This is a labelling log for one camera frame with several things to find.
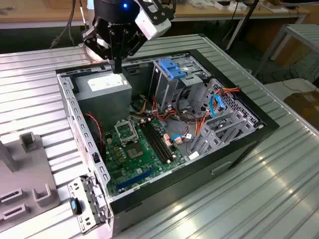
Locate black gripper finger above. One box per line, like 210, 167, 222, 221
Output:
117, 28, 148, 74
83, 26, 118, 74

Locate blue data wire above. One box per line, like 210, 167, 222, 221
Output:
210, 94, 226, 118

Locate orange power wire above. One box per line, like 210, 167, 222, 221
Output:
195, 86, 240, 137

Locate grey metal disk bay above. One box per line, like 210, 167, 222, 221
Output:
188, 78, 265, 160

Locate blue plastic drive latch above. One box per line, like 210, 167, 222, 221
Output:
159, 58, 187, 80

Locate grey optical drive cage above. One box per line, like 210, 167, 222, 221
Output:
151, 56, 212, 113

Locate grey power supply unit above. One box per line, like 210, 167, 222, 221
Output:
73, 69, 133, 130

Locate metal socket cover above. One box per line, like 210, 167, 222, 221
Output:
114, 120, 139, 146

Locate white box black screen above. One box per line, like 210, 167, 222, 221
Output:
215, 0, 232, 11

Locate black RAM slot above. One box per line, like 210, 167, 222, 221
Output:
148, 120, 175, 160
142, 122, 169, 163
145, 121, 172, 162
139, 123, 166, 165

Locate plain white box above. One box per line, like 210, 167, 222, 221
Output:
228, 1, 248, 12

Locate CPU socket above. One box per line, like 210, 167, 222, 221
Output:
124, 141, 147, 161

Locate green motherboard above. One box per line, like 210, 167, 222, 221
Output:
103, 117, 187, 197

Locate blue expansion slot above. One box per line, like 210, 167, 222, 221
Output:
116, 166, 157, 190

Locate grey parts rack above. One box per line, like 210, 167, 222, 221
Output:
0, 133, 61, 226

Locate flat cardboard piece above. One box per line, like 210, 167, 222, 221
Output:
264, 0, 291, 13

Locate white low board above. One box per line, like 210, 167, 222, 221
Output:
264, 78, 319, 105

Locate black open PC case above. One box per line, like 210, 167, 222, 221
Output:
55, 48, 280, 237

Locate black tab with blue stripe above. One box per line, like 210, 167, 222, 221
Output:
69, 198, 83, 215

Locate small brown cardboard box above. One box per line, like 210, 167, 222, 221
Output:
284, 91, 319, 125

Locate brown square base plate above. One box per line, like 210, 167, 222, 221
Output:
79, 42, 113, 64

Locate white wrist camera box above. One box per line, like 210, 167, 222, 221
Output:
134, 0, 176, 41

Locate thin robot cable bundle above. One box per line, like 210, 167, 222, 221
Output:
49, 0, 87, 49

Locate yellow wires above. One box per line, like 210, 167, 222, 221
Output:
134, 98, 147, 116

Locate black looped cable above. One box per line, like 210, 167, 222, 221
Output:
175, 84, 197, 122

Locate orange motherboard power wires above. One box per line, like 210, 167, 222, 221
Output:
149, 96, 180, 122

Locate red black fan wire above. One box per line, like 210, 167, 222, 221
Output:
84, 112, 105, 156

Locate pale blue wire pink plug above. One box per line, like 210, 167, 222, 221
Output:
171, 133, 194, 145

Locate grey card retention bracket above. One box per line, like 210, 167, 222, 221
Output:
67, 175, 112, 235

